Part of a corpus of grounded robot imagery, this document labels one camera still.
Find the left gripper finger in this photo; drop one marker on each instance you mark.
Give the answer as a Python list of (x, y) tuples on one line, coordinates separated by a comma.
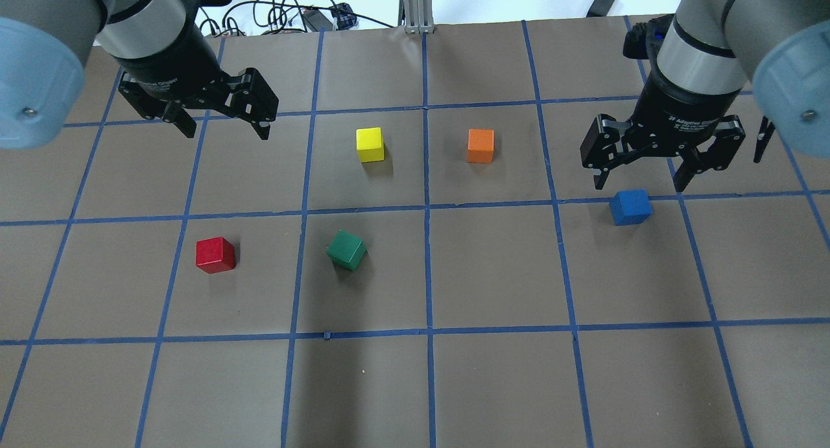
[(251, 99), (150, 107)]

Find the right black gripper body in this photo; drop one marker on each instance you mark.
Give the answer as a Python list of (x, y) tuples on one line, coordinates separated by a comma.
[(684, 104)]

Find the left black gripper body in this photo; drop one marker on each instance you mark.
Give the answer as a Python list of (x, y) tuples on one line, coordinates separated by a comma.
[(170, 62)]

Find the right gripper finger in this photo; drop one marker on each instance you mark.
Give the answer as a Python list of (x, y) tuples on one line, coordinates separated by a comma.
[(728, 136), (610, 143)]

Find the red wooden block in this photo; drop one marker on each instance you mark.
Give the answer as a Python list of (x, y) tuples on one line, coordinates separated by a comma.
[(215, 255)]

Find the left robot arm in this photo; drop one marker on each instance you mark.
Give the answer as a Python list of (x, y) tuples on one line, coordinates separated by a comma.
[(46, 45)]

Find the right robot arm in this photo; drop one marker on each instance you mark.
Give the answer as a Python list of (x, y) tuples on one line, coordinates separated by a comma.
[(701, 57)]

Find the blue wooden block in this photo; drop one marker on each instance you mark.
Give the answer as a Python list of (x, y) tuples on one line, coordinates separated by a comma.
[(630, 207)]

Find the orange wooden block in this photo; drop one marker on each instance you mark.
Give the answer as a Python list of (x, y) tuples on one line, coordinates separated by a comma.
[(481, 146)]

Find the yellow wooden block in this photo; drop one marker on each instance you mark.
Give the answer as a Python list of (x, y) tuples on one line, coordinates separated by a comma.
[(370, 146)]

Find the green wooden block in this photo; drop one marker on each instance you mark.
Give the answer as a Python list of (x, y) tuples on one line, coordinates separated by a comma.
[(346, 250)]

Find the black power adapter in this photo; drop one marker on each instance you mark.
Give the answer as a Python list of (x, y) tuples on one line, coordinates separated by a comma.
[(599, 8)]

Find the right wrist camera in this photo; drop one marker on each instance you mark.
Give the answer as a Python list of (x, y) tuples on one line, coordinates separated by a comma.
[(644, 40)]

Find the aluminium frame post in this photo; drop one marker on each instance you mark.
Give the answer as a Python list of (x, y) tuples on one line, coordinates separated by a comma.
[(416, 16)]

